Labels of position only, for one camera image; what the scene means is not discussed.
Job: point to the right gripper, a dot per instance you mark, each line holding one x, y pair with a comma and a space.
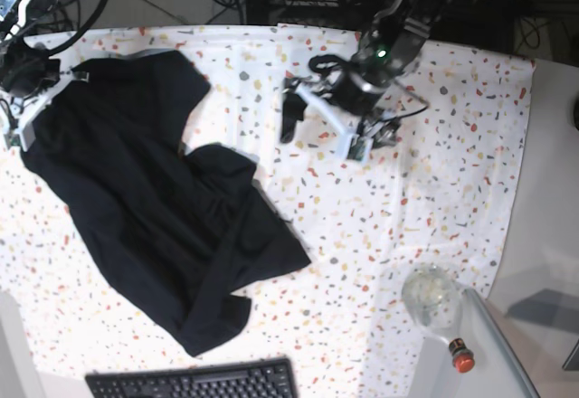
32, 79

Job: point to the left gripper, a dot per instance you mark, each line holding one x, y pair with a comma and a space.
343, 86

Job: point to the black t-shirt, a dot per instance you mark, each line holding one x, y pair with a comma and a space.
175, 234

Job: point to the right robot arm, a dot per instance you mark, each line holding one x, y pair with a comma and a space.
19, 17

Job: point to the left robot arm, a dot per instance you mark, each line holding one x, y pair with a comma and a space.
389, 47

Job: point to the terrazzo pattern tablecloth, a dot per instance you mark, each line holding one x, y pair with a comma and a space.
443, 194

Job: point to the clear glass bottle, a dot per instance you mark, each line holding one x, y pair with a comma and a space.
434, 301

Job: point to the black computer keyboard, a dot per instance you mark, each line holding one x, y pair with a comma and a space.
268, 378

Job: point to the red bottle cap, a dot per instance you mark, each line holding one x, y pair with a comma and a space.
462, 358

